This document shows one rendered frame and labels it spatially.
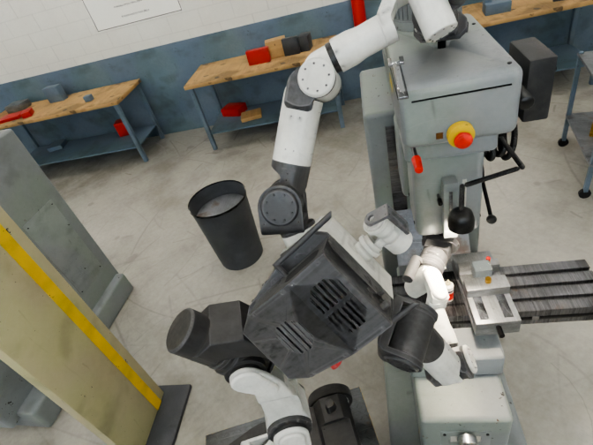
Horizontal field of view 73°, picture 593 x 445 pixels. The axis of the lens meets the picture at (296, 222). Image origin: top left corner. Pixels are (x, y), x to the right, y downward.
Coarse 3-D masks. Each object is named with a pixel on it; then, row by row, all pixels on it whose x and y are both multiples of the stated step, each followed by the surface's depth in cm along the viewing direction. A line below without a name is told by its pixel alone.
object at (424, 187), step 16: (432, 160) 114; (448, 160) 113; (464, 160) 113; (480, 160) 113; (416, 176) 118; (432, 176) 117; (448, 176) 117; (464, 176) 116; (480, 176) 117; (416, 192) 123; (432, 192) 121; (464, 192) 120; (480, 192) 121; (416, 208) 127; (432, 208) 125; (416, 224) 132; (432, 224) 129
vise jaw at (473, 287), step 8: (464, 280) 152; (472, 280) 151; (480, 280) 150; (496, 280) 148; (504, 280) 147; (464, 288) 151; (472, 288) 148; (480, 288) 147; (488, 288) 146; (496, 288) 146; (504, 288) 146; (472, 296) 149; (480, 296) 149
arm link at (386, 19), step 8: (384, 0) 79; (392, 0) 79; (400, 0) 81; (384, 8) 79; (392, 8) 79; (376, 16) 81; (384, 16) 79; (392, 16) 83; (384, 24) 79; (392, 24) 79; (384, 32) 80; (392, 32) 80; (392, 40) 81
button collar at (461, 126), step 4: (452, 124) 92; (456, 124) 91; (460, 124) 91; (464, 124) 91; (468, 124) 91; (448, 128) 93; (452, 128) 92; (456, 128) 91; (460, 128) 91; (464, 128) 91; (468, 128) 91; (472, 128) 91; (448, 132) 92; (452, 132) 92; (456, 132) 92; (472, 132) 91; (448, 136) 93; (452, 136) 92; (472, 136) 92; (448, 140) 93; (452, 140) 93; (452, 144) 94
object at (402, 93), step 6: (390, 60) 101; (402, 60) 99; (396, 66) 97; (396, 72) 94; (402, 72) 94; (396, 78) 92; (402, 78) 91; (396, 84) 90; (402, 84) 89; (402, 90) 86; (402, 96) 84; (408, 96) 84
